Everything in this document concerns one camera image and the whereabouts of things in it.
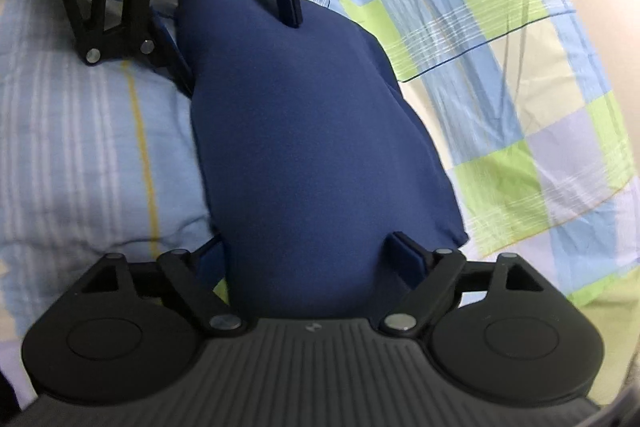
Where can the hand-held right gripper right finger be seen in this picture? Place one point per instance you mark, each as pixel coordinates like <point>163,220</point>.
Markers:
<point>405,257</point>

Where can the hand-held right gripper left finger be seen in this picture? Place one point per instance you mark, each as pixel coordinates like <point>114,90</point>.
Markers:
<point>210,264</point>

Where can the navy blue garment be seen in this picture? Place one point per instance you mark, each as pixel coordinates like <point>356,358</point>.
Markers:
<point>310,132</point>

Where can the sofa with green cover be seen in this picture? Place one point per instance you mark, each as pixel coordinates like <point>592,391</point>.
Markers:
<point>615,307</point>

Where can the checked blue green bed sheet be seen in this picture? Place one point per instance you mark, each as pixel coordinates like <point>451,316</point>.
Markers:
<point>500,57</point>

